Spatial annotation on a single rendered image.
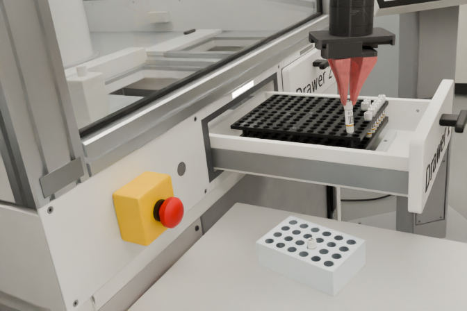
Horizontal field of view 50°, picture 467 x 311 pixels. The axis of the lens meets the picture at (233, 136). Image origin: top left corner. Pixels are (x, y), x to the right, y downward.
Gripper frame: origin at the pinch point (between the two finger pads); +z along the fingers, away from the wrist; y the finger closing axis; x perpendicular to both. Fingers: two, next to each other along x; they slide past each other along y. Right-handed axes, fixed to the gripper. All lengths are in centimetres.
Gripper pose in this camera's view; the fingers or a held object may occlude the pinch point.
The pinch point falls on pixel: (348, 98)
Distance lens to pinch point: 72.5
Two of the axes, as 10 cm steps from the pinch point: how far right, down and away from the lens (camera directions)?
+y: -10.0, 0.6, -0.3
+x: 0.5, 3.6, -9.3
